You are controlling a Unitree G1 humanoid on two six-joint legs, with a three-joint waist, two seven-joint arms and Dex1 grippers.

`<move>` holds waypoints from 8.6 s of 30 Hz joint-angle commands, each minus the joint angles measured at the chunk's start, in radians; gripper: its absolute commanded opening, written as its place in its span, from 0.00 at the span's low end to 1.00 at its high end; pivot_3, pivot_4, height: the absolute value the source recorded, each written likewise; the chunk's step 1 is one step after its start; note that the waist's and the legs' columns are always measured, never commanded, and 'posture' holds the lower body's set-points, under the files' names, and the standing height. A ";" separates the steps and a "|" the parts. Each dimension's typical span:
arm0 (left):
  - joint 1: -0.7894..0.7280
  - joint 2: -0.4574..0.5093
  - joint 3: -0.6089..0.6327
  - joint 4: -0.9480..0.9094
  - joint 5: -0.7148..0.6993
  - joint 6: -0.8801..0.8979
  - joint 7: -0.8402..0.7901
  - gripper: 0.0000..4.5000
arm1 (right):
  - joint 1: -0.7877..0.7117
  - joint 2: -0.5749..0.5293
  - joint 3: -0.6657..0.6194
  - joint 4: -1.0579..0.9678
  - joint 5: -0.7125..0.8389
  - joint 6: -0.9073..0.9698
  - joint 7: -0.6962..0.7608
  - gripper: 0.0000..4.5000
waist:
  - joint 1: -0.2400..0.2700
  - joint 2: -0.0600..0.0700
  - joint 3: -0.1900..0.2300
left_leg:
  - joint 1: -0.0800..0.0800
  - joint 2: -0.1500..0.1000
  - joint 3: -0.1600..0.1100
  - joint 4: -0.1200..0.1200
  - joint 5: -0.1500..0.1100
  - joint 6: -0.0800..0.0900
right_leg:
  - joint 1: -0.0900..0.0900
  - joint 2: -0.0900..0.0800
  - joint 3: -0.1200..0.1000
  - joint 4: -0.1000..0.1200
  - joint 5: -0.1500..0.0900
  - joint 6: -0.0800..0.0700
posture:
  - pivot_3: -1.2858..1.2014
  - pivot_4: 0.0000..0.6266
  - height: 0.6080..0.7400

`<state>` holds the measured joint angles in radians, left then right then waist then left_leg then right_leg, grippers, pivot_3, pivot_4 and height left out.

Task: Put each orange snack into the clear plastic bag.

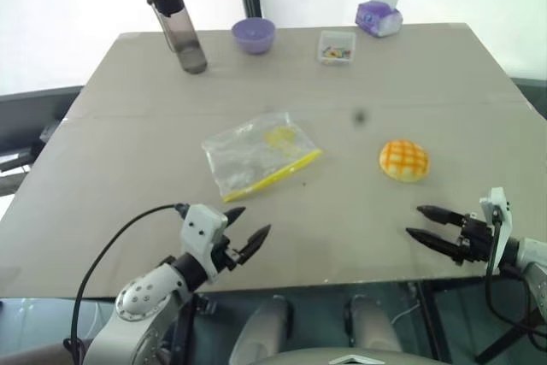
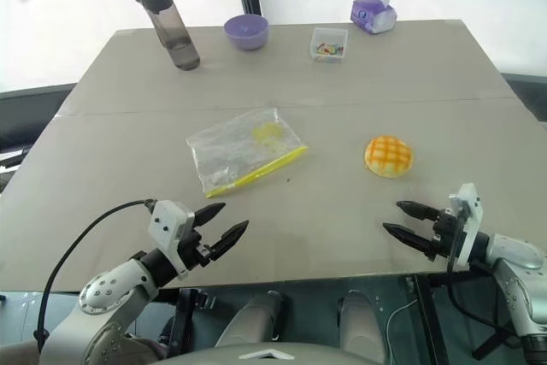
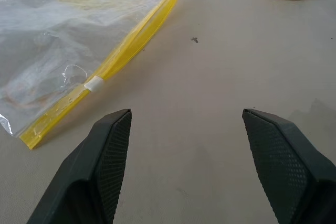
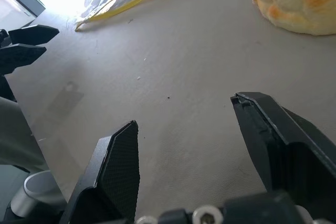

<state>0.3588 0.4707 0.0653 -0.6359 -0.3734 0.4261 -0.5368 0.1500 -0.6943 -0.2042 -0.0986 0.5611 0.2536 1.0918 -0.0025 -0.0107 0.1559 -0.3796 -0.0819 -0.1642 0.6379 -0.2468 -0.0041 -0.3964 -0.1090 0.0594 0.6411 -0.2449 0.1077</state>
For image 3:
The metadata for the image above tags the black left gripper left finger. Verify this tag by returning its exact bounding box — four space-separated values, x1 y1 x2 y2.
26 108 132 224

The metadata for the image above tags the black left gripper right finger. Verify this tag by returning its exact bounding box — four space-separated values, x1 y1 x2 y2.
242 108 336 224

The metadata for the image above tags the clear yellow-zip plastic bag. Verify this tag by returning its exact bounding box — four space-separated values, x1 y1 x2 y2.
0 0 183 150

